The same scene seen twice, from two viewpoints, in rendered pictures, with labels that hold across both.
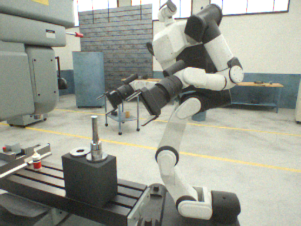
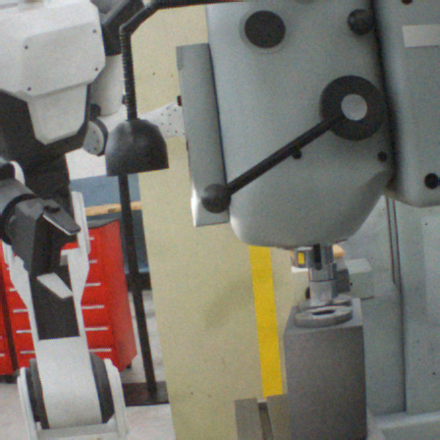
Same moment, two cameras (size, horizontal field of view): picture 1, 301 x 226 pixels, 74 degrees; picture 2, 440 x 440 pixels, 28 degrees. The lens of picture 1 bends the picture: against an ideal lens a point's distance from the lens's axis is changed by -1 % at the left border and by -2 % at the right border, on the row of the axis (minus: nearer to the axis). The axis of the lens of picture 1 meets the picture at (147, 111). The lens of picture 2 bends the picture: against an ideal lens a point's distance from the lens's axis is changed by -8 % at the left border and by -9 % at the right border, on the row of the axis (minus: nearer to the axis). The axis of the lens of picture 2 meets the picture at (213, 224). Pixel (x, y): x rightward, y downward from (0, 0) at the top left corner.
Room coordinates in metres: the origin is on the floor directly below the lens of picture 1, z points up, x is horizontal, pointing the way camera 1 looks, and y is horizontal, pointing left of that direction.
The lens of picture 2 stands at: (1.47, 1.50, 1.43)
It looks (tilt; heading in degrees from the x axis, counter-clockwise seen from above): 5 degrees down; 249
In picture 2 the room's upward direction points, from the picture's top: 7 degrees counter-clockwise
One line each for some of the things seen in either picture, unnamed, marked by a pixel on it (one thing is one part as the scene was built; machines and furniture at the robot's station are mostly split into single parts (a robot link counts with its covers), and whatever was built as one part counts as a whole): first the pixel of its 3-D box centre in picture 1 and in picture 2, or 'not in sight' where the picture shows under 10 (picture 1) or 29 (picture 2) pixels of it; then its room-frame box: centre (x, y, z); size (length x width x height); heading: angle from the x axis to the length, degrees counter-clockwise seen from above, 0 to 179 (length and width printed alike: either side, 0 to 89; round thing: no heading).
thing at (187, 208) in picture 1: (194, 200); not in sight; (1.14, -0.31, 0.68); 0.21 x 0.20 x 0.13; 80
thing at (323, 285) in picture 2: (96, 150); (323, 284); (0.81, 0.22, 1.19); 0.05 x 0.05 x 0.05
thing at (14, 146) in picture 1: (12, 148); not in sight; (1.08, 0.77, 1.08); 0.06 x 0.05 x 0.06; 66
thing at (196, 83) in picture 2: not in sight; (201, 131); (1.09, 0.51, 1.45); 0.04 x 0.04 x 0.21; 69
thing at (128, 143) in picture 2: (60, 83); (135, 144); (1.17, 0.50, 1.44); 0.07 x 0.07 x 0.06
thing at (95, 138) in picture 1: (94, 129); not in sight; (0.81, 0.22, 1.28); 0.03 x 0.03 x 0.11
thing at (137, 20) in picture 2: not in sight; (139, 17); (1.18, 0.59, 1.58); 0.17 x 0.01 x 0.01; 84
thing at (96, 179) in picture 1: (90, 173); (327, 366); (0.83, 0.26, 1.06); 0.22 x 0.12 x 0.20; 61
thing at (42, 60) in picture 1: (32, 80); (299, 100); (0.99, 0.56, 1.47); 0.21 x 0.19 x 0.32; 69
